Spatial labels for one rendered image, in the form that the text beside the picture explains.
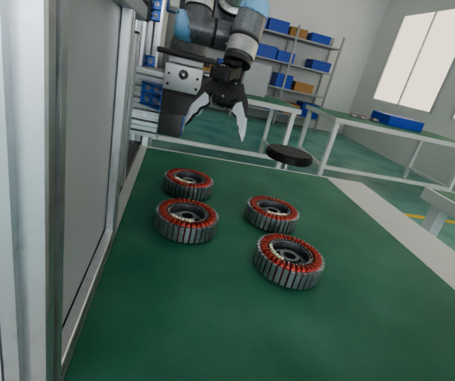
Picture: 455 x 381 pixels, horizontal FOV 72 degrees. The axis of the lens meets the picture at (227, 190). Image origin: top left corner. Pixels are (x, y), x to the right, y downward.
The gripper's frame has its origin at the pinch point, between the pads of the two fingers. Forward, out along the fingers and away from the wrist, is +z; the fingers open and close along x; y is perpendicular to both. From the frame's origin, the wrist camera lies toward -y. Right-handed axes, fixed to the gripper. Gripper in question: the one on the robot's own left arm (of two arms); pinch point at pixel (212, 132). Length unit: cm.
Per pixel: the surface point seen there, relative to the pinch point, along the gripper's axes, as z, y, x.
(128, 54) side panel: 1.5, -37.9, 3.5
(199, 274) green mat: 25.9, -26.3, -11.2
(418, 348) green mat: 25, -26, -42
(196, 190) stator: 14.4, -7.1, -2.3
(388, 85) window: -316, 581, -179
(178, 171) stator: 11.4, -2.1, 4.1
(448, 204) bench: -10, 53, -82
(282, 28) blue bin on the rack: -349, 528, 59
